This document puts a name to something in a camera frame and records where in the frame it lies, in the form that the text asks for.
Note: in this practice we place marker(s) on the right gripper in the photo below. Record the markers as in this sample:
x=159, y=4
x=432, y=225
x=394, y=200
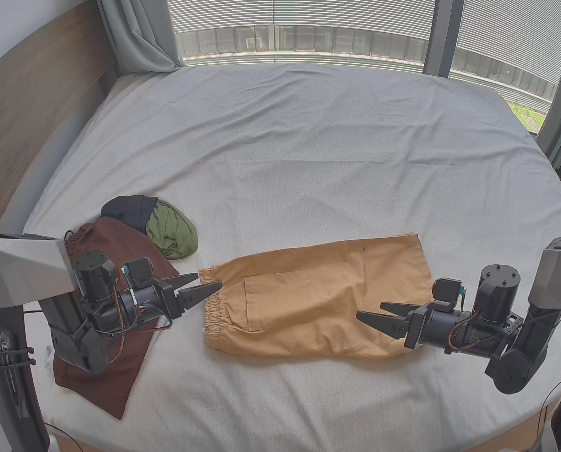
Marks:
x=436, y=330

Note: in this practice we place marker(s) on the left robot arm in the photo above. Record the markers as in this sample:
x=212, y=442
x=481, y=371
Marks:
x=26, y=271

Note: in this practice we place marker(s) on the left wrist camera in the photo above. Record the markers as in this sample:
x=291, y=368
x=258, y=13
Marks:
x=139, y=271

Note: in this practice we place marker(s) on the green garment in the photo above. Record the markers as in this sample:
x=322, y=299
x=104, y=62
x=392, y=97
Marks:
x=172, y=229

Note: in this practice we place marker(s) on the tan shorts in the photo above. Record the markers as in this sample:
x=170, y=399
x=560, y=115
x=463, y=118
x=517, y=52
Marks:
x=318, y=299

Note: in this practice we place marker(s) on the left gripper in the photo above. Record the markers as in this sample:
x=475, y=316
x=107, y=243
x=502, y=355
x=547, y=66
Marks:
x=160, y=299

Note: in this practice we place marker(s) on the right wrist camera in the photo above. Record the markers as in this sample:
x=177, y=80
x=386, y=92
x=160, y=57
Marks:
x=448, y=292

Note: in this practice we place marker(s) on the grey-green curtain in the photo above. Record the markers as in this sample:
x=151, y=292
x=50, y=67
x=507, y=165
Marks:
x=134, y=26

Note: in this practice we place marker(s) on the brown garment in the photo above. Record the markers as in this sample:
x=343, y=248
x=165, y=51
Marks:
x=115, y=389

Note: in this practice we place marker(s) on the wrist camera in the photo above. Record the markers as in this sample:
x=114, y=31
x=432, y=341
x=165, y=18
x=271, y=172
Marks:
x=139, y=271
x=448, y=292

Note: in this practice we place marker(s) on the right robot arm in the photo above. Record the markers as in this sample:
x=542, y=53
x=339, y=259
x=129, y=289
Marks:
x=556, y=271

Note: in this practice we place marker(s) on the window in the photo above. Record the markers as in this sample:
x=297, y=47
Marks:
x=443, y=17

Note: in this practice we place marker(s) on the bed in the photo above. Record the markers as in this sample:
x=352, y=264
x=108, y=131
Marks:
x=308, y=134

